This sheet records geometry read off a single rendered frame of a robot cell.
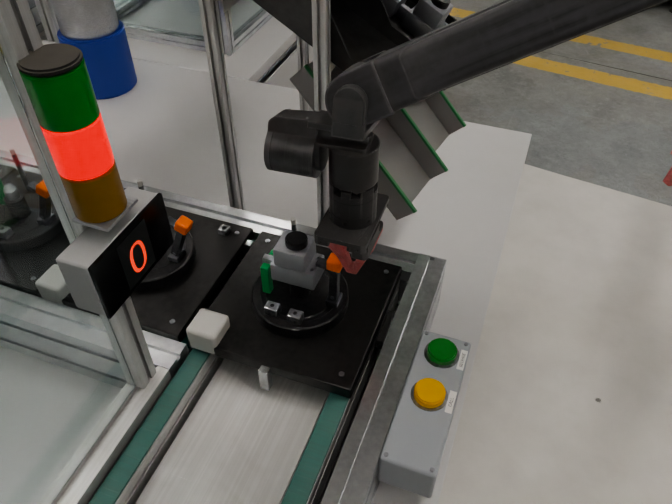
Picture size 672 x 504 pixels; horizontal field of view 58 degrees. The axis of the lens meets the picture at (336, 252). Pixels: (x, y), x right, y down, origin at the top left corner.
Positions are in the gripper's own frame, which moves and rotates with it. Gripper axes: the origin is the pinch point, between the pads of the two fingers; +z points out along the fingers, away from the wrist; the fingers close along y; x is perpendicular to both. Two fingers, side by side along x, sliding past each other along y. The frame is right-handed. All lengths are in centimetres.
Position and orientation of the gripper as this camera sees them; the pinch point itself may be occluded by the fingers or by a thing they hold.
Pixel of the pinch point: (351, 267)
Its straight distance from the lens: 80.6
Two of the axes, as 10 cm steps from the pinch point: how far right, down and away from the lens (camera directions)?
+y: -3.4, 6.5, -6.8
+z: 0.1, 7.3, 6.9
